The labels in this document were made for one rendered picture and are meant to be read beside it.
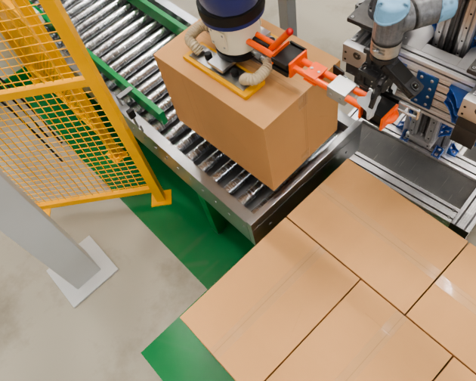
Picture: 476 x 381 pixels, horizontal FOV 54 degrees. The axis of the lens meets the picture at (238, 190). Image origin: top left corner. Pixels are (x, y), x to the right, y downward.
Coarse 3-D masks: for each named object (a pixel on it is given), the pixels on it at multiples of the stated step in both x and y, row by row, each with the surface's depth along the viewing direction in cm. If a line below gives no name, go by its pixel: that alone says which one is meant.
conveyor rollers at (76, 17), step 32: (64, 0) 303; (96, 0) 298; (96, 32) 280; (128, 32) 275; (160, 32) 269; (128, 96) 246; (160, 96) 246; (160, 128) 233; (192, 160) 221; (256, 192) 206
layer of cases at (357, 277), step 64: (320, 192) 201; (384, 192) 196; (256, 256) 190; (320, 256) 186; (384, 256) 182; (448, 256) 179; (192, 320) 180; (256, 320) 177; (320, 320) 173; (384, 320) 170; (448, 320) 167
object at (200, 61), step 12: (204, 48) 176; (192, 60) 174; (204, 60) 172; (204, 72) 172; (216, 72) 168; (228, 72) 167; (240, 72) 167; (228, 84) 165; (240, 84) 164; (240, 96) 163
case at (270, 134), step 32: (160, 64) 184; (256, 64) 171; (192, 96) 182; (224, 96) 165; (256, 96) 163; (288, 96) 160; (320, 96) 171; (192, 128) 209; (224, 128) 180; (256, 128) 158; (288, 128) 166; (320, 128) 186; (256, 160) 179; (288, 160) 182
